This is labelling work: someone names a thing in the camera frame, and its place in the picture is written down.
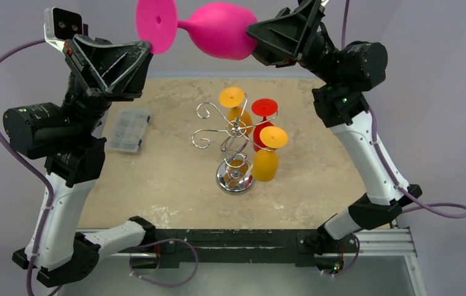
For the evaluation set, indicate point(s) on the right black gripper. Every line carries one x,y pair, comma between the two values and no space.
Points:
309,31

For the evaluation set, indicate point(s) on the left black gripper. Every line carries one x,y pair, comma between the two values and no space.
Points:
120,66

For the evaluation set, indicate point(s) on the pink wine glass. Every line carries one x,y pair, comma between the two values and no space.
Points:
218,29

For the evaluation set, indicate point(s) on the orange wine glass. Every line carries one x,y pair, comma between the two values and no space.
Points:
265,163
233,98

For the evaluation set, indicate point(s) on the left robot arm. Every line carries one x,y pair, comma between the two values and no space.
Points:
74,159

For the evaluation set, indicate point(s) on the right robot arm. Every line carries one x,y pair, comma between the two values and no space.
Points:
342,107

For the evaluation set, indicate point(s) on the red wine glass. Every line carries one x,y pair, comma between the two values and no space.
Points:
263,108

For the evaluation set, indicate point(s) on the chrome wine glass rack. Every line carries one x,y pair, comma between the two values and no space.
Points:
233,175

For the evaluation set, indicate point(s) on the clear plastic compartment box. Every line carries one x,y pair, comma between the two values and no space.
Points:
126,134

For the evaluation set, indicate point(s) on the black front mounting bar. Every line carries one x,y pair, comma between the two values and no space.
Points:
273,246

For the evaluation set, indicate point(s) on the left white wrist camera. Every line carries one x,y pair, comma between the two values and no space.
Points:
61,25

